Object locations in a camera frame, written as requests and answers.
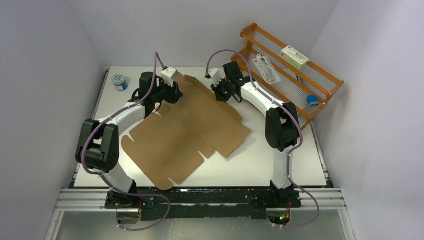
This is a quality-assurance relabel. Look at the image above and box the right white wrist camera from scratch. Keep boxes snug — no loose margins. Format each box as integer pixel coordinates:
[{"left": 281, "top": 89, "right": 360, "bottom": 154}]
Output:
[{"left": 205, "top": 67, "right": 222, "bottom": 85}]

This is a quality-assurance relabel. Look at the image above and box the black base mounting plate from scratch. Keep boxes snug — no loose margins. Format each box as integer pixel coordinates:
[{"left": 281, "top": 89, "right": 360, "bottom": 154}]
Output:
[{"left": 104, "top": 186, "right": 301, "bottom": 221}]

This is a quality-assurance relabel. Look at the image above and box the blue white eraser block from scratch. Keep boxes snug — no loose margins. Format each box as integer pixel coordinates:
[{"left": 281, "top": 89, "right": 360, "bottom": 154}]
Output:
[{"left": 306, "top": 95, "right": 321, "bottom": 107}]

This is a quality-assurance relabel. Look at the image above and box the brown cardboard box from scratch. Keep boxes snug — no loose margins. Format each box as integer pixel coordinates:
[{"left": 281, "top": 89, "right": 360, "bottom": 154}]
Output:
[{"left": 121, "top": 74, "right": 251, "bottom": 191}]

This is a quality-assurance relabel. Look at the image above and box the white green product box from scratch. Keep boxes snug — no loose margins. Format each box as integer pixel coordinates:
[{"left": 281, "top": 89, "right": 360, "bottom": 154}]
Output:
[{"left": 279, "top": 45, "right": 310, "bottom": 71}]

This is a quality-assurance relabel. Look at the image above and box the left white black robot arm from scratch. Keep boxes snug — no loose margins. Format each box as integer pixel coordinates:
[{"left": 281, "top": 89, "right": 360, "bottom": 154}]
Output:
[{"left": 75, "top": 67, "right": 184, "bottom": 208}]

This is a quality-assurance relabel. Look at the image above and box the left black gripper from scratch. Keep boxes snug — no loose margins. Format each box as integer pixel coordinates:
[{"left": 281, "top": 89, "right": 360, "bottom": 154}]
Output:
[{"left": 152, "top": 77, "right": 184, "bottom": 105}]

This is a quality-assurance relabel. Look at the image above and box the small blue white jar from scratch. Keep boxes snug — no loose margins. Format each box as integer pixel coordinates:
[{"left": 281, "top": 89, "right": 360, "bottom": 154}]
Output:
[{"left": 111, "top": 74, "right": 128, "bottom": 92}]

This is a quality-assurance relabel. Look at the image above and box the orange wooden rack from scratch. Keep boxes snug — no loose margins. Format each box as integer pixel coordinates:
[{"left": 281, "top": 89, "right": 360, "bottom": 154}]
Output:
[{"left": 231, "top": 23, "right": 344, "bottom": 129}]

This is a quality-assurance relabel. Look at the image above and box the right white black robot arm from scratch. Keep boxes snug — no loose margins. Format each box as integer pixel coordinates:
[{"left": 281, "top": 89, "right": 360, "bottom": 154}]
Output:
[{"left": 205, "top": 62, "right": 302, "bottom": 207}]

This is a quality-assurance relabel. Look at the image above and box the clear plastic blister package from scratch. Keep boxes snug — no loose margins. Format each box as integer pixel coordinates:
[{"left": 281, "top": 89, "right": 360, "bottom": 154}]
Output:
[{"left": 252, "top": 54, "right": 282, "bottom": 85}]

